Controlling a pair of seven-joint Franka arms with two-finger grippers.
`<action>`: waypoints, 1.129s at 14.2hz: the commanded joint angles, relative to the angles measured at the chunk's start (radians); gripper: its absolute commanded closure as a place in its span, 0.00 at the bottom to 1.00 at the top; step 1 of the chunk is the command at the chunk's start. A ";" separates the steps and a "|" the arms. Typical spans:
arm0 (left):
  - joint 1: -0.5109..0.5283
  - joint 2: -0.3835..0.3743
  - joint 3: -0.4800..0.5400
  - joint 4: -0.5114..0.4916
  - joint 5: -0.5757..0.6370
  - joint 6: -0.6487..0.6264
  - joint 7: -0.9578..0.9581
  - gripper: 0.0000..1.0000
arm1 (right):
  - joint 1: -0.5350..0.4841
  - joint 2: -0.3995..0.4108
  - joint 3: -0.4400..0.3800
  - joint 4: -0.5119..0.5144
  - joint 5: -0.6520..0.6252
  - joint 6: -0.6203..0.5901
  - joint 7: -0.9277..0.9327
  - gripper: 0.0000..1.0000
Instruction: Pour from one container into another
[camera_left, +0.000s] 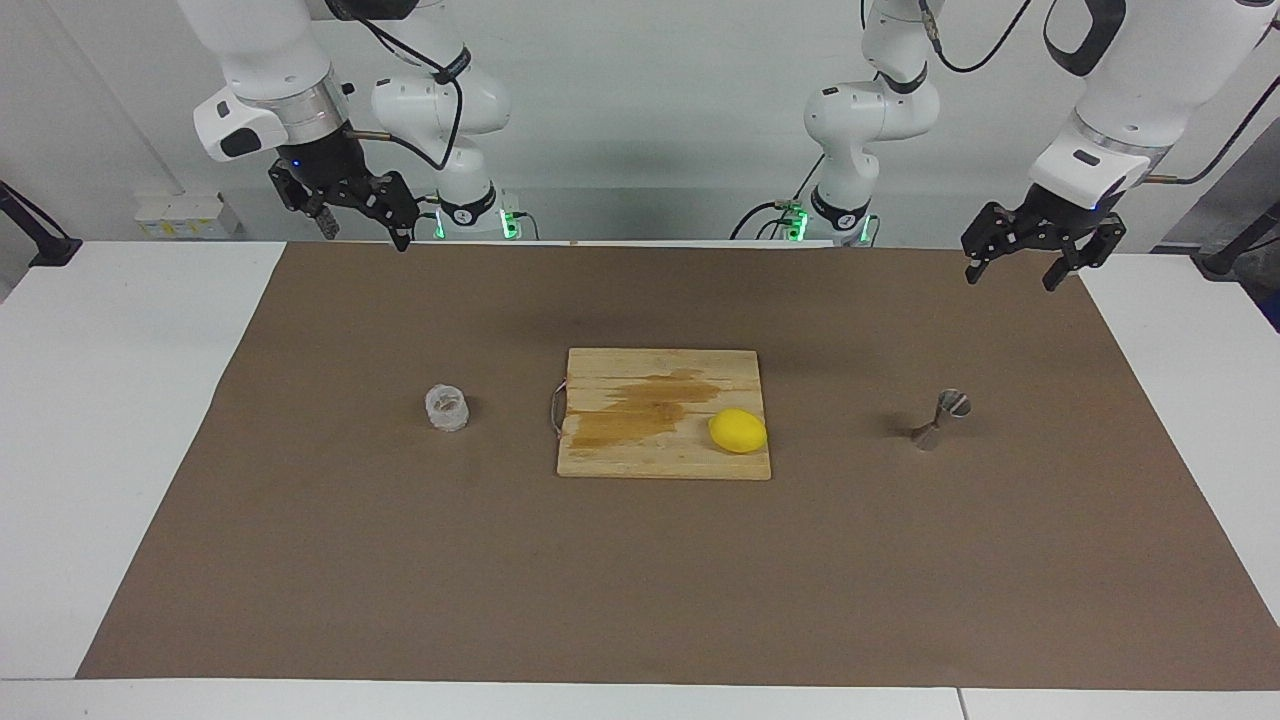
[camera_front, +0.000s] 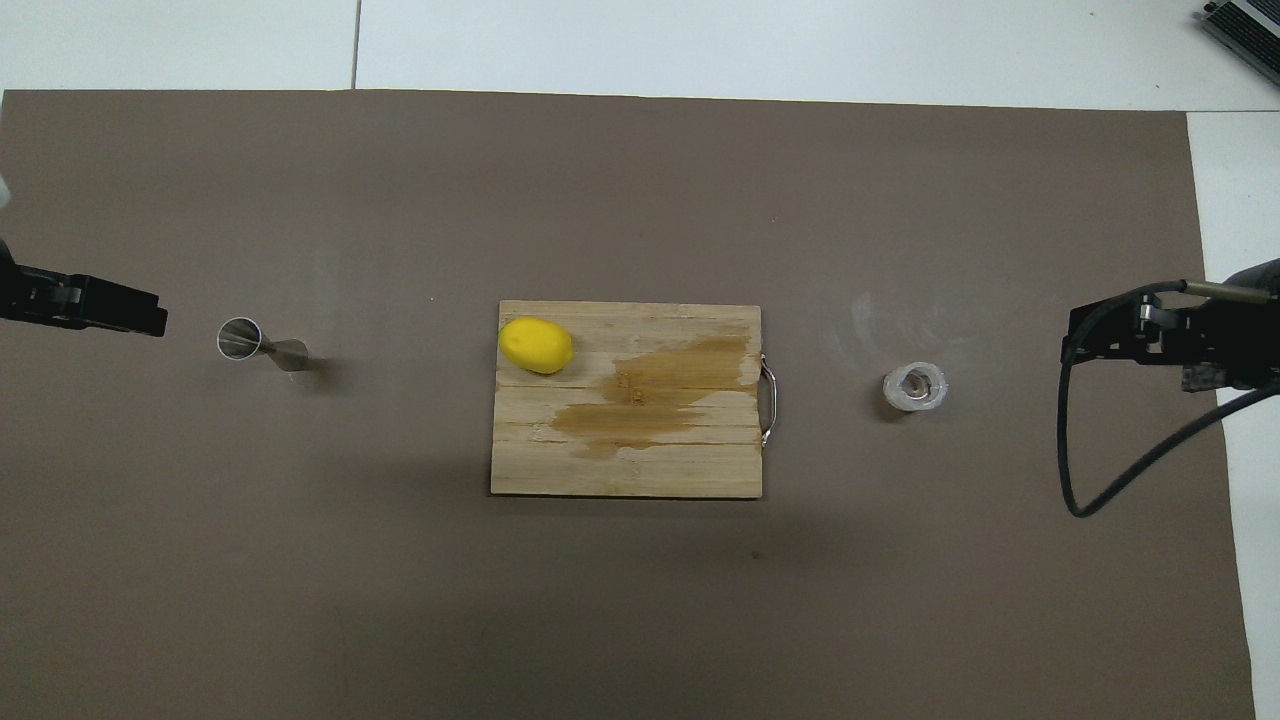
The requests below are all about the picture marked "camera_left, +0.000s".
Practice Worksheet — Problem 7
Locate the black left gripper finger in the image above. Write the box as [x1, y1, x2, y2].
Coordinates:
[961, 202, 1033, 287]
[1042, 215, 1128, 293]

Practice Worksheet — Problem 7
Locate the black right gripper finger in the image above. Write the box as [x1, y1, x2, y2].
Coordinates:
[283, 183, 342, 239]
[352, 172, 420, 253]

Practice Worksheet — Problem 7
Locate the steel double jigger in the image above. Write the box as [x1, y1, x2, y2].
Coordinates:
[910, 388, 973, 453]

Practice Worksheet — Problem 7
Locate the small clear glass cup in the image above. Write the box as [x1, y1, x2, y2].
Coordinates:
[424, 384, 471, 433]

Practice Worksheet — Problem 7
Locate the white power strip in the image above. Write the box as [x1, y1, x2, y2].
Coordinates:
[135, 193, 242, 239]

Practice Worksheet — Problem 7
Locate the yellow lemon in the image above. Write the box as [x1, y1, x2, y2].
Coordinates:
[708, 408, 769, 456]

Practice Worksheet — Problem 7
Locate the wooden cutting board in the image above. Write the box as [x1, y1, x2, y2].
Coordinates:
[548, 347, 773, 482]

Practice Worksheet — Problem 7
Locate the brown paper table mat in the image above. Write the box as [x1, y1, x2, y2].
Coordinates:
[77, 240, 1280, 691]

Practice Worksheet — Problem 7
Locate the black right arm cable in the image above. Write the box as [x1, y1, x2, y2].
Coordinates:
[325, 0, 471, 171]

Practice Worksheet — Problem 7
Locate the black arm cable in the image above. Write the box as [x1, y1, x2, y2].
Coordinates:
[325, 0, 471, 171]
[918, 0, 1280, 187]

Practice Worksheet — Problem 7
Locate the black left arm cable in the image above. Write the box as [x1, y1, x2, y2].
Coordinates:
[918, 0, 1280, 187]

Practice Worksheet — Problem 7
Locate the black left base cable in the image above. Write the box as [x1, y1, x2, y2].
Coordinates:
[728, 150, 831, 241]

